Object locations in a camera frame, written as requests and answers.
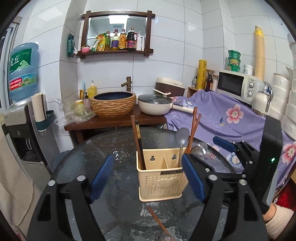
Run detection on clear plastic spoon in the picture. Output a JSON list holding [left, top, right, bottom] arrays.
[[190, 142, 208, 158]]

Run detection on blue water jug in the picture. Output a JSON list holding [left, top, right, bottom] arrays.
[[8, 42, 39, 102]]

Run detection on yellow soap bottle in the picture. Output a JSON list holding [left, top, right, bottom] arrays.
[[87, 80, 97, 98]]

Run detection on beige perforated utensil holder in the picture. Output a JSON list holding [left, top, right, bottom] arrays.
[[136, 148, 188, 202]]

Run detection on dark wooden counter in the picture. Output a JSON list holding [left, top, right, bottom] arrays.
[[64, 105, 167, 146]]

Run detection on crumpled clear plastic bag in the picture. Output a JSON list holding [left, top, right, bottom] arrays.
[[54, 99, 96, 126]]

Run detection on tall stack paper cups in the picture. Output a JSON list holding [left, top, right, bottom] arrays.
[[254, 25, 265, 81]]

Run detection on white microwave oven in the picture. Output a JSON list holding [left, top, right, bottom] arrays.
[[216, 70, 265, 105]]

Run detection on brown white rice cooker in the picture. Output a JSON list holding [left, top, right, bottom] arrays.
[[155, 77, 185, 97]]

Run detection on woven brown basin sink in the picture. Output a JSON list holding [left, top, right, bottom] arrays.
[[90, 91, 136, 118]]

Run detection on brass faucet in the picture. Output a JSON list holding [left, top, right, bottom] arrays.
[[121, 76, 132, 92]]

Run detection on wooden framed wall shelf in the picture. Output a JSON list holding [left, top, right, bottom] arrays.
[[78, 10, 156, 59]]

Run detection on dark soy sauce bottle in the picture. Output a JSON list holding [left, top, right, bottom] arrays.
[[126, 27, 137, 51]]

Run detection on purple floral cloth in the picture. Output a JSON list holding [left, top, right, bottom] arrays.
[[165, 90, 295, 190]]

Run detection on metal soup spoon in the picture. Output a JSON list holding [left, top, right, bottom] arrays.
[[175, 128, 189, 167]]

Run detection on green packet on wall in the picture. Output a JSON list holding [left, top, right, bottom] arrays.
[[67, 33, 75, 58]]

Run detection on black chopstick plain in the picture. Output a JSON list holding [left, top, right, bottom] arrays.
[[147, 206, 175, 241]]

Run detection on white kettle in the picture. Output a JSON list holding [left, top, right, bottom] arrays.
[[251, 81, 273, 116]]

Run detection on right hand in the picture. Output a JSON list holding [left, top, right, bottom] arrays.
[[263, 203, 294, 240]]

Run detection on water dispenser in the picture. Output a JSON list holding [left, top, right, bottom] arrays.
[[4, 99, 59, 174]]

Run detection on white frying pan with lid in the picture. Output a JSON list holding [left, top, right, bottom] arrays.
[[138, 94, 193, 116]]

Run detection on brown glass bottle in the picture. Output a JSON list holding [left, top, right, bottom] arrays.
[[205, 73, 213, 92]]

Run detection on stack of green bowls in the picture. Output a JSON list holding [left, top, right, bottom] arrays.
[[227, 50, 241, 72]]

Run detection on black chopstick gold band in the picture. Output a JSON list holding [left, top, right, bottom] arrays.
[[135, 120, 146, 170]]

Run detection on yellow roll of wrap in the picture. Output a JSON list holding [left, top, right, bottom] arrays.
[[196, 59, 207, 89]]

